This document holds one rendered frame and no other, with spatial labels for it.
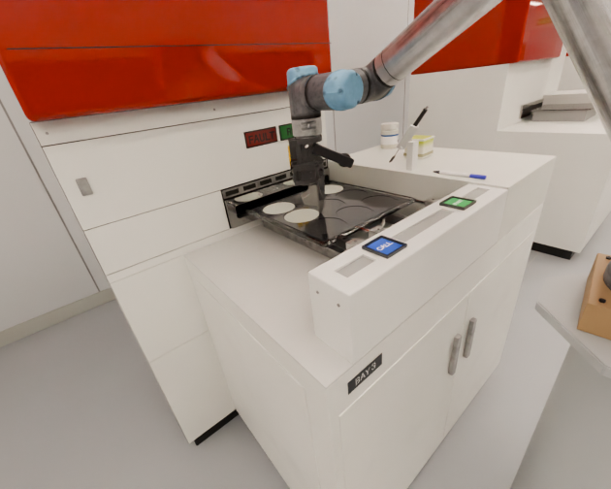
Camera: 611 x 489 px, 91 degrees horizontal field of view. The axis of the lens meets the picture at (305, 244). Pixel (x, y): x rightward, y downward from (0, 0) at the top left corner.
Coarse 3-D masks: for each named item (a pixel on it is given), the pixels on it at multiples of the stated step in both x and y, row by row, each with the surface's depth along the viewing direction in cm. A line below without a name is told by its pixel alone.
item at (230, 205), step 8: (328, 168) 115; (328, 176) 117; (272, 184) 103; (280, 184) 103; (288, 184) 106; (248, 192) 97; (256, 192) 98; (264, 192) 100; (272, 192) 102; (224, 200) 93; (232, 200) 93; (240, 200) 95; (248, 200) 97; (232, 208) 94; (232, 216) 95; (240, 216) 98; (248, 216) 99; (232, 224) 96; (240, 224) 98
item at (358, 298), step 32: (480, 192) 72; (416, 224) 61; (448, 224) 58; (480, 224) 66; (352, 256) 51; (416, 256) 51; (448, 256) 60; (320, 288) 47; (352, 288) 43; (384, 288) 48; (416, 288) 55; (320, 320) 51; (352, 320) 44; (384, 320) 51; (352, 352) 47
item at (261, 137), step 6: (252, 132) 92; (258, 132) 93; (264, 132) 95; (270, 132) 96; (246, 138) 91; (252, 138) 93; (258, 138) 94; (264, 138) 95; (270, 138) 96; (252, 144) 93; (258, 144) 94
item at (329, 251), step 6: (264, 222) 101; (270, 228) 99; (276, 228) 95; (282, 234) 94; (288, 234) 91; (294, 240) 90; (300, 240) 87; (306, 246) 86; (312, 246) 83; (318, 246) 81; (330, 246) 78; (336, 246) 78; (318, 252) 82; (324, 252) 80; (330, 252) 78; (336, 252) 76
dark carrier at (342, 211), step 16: (352, 192) 100; (368, 192) 98; (256, 208) 96; (304, 208) 91; (336, 208) 89; (352, 208) 88; (368, 208) 86; (384, 208) 85; (288, 224) 82; (304, 224) 80; (320, 224) 80; (336, 224) 79; (352, 224) 77
